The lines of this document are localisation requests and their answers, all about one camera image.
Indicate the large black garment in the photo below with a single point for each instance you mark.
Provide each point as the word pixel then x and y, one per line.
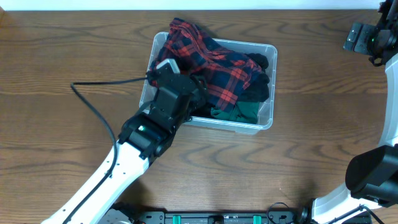
pixel 204 111

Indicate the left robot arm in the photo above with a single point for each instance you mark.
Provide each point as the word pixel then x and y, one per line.
pixel 143 138

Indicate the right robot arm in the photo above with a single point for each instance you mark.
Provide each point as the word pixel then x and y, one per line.
pixel 371 178

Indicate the dark green shirt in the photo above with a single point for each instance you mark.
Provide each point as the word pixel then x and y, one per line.
pixel 243 112

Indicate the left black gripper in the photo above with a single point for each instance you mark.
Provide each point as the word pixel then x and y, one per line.
pixel 183 83

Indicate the clear plastic storage bin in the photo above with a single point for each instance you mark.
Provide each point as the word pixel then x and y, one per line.
pixel 265 114

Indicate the red plaid flannel shirt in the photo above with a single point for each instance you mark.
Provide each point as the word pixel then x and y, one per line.
pixel 227 73

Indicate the black garment with band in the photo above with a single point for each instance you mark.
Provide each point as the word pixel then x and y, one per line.
pixel 258 91

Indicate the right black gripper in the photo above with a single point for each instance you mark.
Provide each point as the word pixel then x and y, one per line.
pixel 371 32

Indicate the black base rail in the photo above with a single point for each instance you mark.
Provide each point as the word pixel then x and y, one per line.
pixel 125 213

